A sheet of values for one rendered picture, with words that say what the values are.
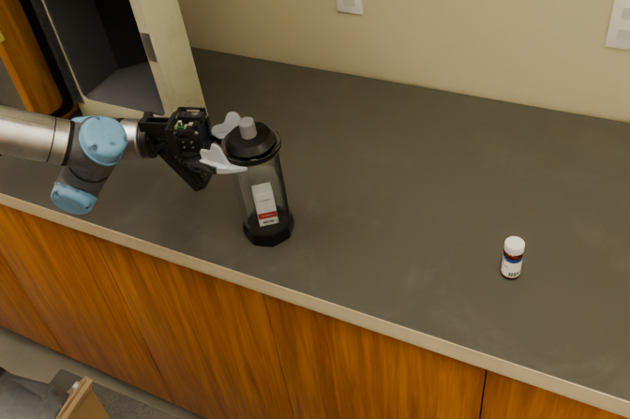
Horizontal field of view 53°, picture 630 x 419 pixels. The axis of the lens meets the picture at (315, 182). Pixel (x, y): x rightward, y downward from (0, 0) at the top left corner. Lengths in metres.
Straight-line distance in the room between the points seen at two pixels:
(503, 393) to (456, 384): 0.09
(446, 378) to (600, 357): 0.28
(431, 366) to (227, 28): 1.12
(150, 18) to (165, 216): 0.42
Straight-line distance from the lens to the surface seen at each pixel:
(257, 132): 1.14
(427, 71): 1.66
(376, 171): 1.39
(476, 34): 1.57
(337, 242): 1.25
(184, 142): 1.17
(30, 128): 1.07
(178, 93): 1.52
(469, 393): 1.27
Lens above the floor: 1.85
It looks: 41 degrees down
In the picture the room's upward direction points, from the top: 8 degrees counter-clockwise
